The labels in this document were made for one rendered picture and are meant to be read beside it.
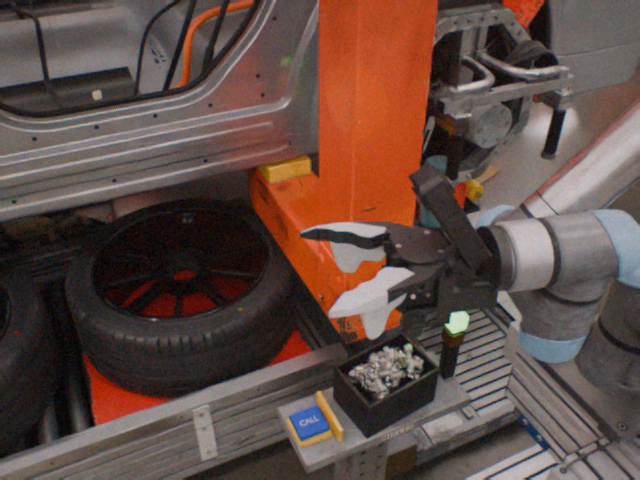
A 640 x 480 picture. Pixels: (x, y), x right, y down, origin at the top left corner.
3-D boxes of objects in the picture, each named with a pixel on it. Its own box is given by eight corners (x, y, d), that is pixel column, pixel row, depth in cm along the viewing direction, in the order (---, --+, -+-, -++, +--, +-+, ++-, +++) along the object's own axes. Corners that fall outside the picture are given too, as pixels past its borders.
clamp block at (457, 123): (449, 118, 162) (451, 99, 158) (469, 132, 155) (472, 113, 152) (433, 121, 160) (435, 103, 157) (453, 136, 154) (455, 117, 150)
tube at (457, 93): (464, 64, 171) (470, 26, 164) (509, 90, 157) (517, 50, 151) (411, 74, 165) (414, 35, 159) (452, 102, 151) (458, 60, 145)
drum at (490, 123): (465, 115, 190) (472, 72, 182) (509, 145, 175) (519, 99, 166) (427, 124, 186) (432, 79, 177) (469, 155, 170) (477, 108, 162)
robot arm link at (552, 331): (548, 302, 82) (568, 236, 75) (592, 364, 73) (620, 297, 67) (493, 310, 81) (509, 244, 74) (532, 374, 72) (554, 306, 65)
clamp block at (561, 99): (548, 96, 173) (552, 78, 170) (571, 108, 167) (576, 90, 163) (534, 99, 171) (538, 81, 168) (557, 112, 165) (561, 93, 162)
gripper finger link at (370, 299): (353, 368, 55) (413, 321, 61) (353, 315, 52) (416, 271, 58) (328, 354, 57) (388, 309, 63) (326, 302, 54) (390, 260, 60)
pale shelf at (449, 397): (431, 357, 159) (432, 349, 157) (469, 405, 147) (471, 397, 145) (277, 415, 145) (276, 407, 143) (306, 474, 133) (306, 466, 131)
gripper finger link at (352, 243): (301, 271, 70) (378, 289, 66) (299, 225, 67) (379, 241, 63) (313, 258, 72) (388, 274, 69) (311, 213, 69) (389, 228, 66)
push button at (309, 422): (316, 410, 142) (316, 404, 140) (329, 433, 137) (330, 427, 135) (288, 420, 139) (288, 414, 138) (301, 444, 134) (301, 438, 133)
